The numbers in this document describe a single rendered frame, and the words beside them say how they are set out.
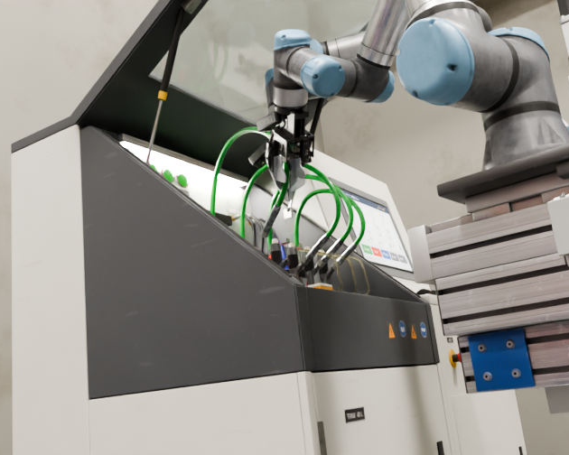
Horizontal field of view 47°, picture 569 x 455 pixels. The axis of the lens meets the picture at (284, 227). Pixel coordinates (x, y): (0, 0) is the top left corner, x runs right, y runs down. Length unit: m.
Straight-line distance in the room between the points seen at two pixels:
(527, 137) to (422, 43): 0.21
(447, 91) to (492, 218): 0.20
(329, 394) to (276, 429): 0.12
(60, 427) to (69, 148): 0.68
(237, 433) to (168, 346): 0.25
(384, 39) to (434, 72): 0.39
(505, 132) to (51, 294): 1.13
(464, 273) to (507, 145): 0.20
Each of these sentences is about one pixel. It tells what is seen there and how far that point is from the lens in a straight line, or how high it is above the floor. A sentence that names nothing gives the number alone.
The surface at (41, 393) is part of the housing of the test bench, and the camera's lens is 1.71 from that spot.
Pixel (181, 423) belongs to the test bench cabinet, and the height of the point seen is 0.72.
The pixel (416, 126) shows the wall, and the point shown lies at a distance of 4.71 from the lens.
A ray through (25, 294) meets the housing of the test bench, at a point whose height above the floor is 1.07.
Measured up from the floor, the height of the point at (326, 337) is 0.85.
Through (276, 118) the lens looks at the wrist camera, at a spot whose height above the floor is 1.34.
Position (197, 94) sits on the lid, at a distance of 1.83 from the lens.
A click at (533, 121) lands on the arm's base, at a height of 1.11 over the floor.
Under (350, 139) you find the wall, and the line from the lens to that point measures 5.00.
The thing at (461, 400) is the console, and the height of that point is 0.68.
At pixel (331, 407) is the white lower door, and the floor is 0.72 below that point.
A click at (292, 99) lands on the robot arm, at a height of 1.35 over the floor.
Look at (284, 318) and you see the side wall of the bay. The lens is 1.23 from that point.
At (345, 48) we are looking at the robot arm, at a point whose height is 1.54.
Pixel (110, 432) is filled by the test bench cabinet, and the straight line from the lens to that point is 1.53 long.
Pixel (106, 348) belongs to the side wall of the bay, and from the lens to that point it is 1.54.
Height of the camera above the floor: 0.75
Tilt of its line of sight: 14 degrees up
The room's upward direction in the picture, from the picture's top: 6 degrees counter-clockwise
